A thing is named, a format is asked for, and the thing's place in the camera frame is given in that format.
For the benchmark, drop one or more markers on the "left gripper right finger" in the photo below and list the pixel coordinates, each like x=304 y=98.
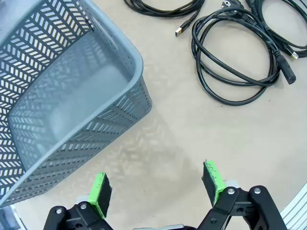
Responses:
x=216 y=184

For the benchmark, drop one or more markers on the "aluminium table frame rail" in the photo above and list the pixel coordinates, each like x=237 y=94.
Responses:
x=297 y=210

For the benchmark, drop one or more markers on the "grey plastic lattice basket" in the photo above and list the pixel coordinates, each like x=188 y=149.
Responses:
x=72 y=95

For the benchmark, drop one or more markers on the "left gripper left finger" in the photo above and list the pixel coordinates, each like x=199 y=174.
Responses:
x=100 y=194

